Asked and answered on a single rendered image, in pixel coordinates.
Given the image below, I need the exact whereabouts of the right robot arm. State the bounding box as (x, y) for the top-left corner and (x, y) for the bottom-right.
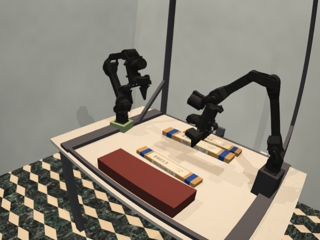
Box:
(102, 49), (150, 125)

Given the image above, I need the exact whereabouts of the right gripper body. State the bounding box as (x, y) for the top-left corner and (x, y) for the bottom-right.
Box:
(118, 71), (152, 92)

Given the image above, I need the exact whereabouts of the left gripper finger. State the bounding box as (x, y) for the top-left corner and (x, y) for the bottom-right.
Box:
(191, 138), (202, 148)
(201, 130), (214, 141)

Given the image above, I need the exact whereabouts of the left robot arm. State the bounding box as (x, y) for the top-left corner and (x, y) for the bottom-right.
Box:
(186, 70), (285, 176)

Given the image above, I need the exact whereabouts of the tan welding electrode pack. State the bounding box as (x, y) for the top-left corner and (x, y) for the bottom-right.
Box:
(162, 127), (235, 164)

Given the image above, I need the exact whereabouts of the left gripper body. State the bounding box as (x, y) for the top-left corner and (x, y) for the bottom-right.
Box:
(185, 114), (218, 143)

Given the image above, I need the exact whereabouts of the tan cardboard pack with blue bands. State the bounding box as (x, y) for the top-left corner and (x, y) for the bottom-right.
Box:
(203, 136), (242, 157)

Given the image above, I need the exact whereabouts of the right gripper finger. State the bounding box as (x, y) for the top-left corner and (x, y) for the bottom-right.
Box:
(139, 85), (150, 100)
(121, 90), (133, 104)

